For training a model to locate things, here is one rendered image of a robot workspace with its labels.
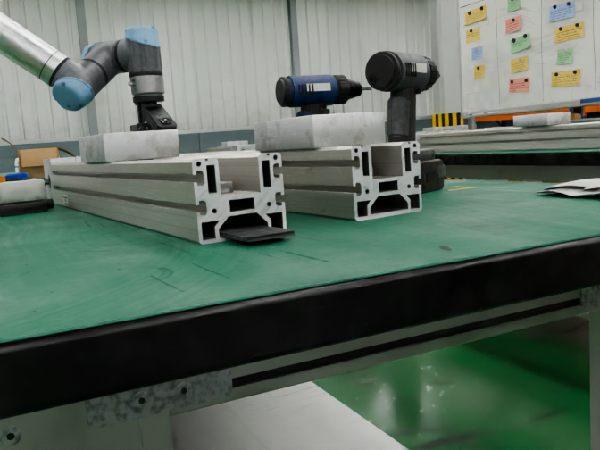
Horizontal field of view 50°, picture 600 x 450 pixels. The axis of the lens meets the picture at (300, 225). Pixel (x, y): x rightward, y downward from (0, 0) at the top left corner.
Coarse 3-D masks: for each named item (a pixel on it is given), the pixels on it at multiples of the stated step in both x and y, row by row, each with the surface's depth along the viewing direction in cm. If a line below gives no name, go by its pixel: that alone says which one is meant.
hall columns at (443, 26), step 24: (432, 0) 901; (432, 24) 904; (456, 24) 890; (432, 48) 908; (456, 48) 894; (456, 72) 898; (432, 96) 917; (456, 96) 901; (432, 120) 920; (456, 120) 902
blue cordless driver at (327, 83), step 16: (288, 80) 121; (304, 80) 121; (320, 80) 122; (336, 80) 124; (352, 80) 126; (288, 96) 120; (304, 96) 121; (320, 96) 122; (336, 96) 123; (352, 96) 126; (304, 112) 123; (320, 112) 123
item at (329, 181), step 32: (288, 160) 85; (320, 160) 78; (352, 160) 74; (384, 160) 79; (416, 160) 77; (288, 192) 86; (320, 192) 79; (352, 192) 75; (384, 192) 75; (416, 192) 77
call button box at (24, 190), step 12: (12, 180) 115; (24, 180) 115; (36, 180) 115; (0, 192) 112; (12, 192) 113; (24, 192) 114; (36, 192) 115; (0, 204) 113; (12, 204) 114; (24, 204) 115; (36, 204) 116; (48, 204) 120
